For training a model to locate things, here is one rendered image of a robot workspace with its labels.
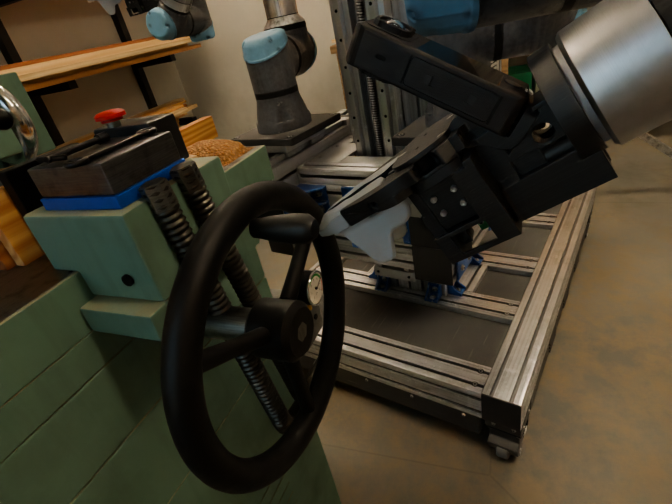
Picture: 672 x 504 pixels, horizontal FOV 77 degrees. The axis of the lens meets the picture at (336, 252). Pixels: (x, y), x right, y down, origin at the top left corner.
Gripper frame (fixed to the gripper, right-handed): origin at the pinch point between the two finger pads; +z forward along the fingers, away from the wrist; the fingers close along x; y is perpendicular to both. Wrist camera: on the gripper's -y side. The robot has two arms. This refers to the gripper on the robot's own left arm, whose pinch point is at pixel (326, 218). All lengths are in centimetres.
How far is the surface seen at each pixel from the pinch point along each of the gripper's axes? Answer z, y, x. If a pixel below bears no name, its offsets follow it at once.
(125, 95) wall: 256, -133, 244
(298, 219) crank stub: -0.8, -1.9, -3.9
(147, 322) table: 15.3, -2.8, -9.7
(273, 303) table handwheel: 9.1, 3.5, -2.9
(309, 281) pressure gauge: 26.4, 11.3, 21.2
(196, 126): 33, -21, 32
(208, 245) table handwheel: 3.3, -4.7, -8.8
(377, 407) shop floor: 67, 67, 50
